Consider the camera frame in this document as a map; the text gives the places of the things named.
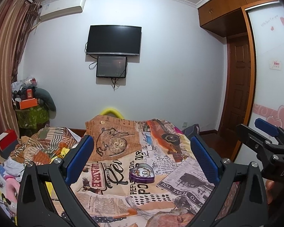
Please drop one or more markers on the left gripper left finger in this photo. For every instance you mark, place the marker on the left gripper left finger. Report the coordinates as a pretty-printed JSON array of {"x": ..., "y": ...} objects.
[{"x": 75, "y": 160}]

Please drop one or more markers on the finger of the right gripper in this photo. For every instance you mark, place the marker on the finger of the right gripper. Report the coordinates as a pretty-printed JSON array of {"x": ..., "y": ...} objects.
[
  {"x": 266, "y": 127},
  {"x": 253, "y": 140}
]

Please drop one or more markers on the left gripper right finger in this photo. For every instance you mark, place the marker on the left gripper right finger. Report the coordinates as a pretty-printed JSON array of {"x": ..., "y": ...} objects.
[{"x": 208, "y": 159}]

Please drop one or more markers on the purple heart tin box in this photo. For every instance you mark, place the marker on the purple heart tin box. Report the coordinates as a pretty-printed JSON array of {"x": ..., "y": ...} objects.
[{"x": 135, "y": 174}]

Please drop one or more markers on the right hand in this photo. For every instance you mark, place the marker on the right hand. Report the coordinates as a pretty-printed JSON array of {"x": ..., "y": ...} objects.
[{"x": 269, "y": 187}]

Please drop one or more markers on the yellow cloth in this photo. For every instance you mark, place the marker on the yellow cloth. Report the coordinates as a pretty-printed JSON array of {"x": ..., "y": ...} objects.
[{"x": 60, "y": 154}]

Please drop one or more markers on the dark backpack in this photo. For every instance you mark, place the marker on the dark backpack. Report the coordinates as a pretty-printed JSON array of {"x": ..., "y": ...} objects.
[{"x": 191, "y": 131}]

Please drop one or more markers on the striped patchwork blanket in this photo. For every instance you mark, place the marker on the striped patchwork blanket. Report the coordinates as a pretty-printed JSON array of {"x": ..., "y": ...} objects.
[{"x": 42, "y": 146}]

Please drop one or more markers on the brown wooden door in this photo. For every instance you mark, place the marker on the brown wooden door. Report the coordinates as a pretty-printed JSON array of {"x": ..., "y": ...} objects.
[{"x": 238, "y": 76}]

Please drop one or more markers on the newspaper print bed cover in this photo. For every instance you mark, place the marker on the newspaper print bed cover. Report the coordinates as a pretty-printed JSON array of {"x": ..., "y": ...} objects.
[{"x": 104, "y": 190}]

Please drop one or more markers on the green patterned container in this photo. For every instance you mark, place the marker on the green patterned container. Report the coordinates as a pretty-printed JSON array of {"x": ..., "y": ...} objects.
[{"x": 30, "y": 118}]

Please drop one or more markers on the dark green plush cushion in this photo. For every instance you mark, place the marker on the dark green plush cushion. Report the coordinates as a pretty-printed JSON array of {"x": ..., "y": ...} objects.
[{"x": 48, "y": 101}]

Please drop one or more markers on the red white box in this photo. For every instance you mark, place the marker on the red white box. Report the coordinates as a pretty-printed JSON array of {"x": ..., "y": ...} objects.
[{"x": 6, "y": 138}]

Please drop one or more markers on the orange box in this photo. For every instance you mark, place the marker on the orange box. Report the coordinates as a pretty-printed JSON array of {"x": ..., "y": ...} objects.
[{"x": 26, "y": 104}]

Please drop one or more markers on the white wardrobe with hearts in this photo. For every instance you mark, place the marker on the white wardrobe with hearts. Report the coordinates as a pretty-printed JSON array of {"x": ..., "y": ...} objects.
[{"x": 267, "y": 29}]

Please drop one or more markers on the wooden overhead cabinet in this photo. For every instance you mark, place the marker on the wooden overhead cabinet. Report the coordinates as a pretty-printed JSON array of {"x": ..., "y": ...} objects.
[{"x": 232, "y": 7}]

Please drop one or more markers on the white air conditioner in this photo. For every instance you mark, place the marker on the white air conditioner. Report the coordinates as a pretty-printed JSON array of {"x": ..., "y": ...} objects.
[{"x": 61, "y": 8}]

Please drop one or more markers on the striped red curtain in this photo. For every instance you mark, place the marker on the striped red curtain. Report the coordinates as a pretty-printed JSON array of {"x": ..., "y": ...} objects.
[{"x": 16, "y": 21}]

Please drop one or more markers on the yellow ring object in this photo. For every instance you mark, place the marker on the yellow ring object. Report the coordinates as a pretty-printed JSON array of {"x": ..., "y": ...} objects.
[{"x": 112, "y": 111}]

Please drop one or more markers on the small lower wall monitor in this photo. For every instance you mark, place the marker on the small lower wall monitor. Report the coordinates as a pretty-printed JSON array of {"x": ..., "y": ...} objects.
[{"x": 111, "y": 67}]

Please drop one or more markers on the large black wall television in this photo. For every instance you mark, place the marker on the large black wall television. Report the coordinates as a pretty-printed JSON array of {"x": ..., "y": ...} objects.
[{"x": 114, "y": 40}]

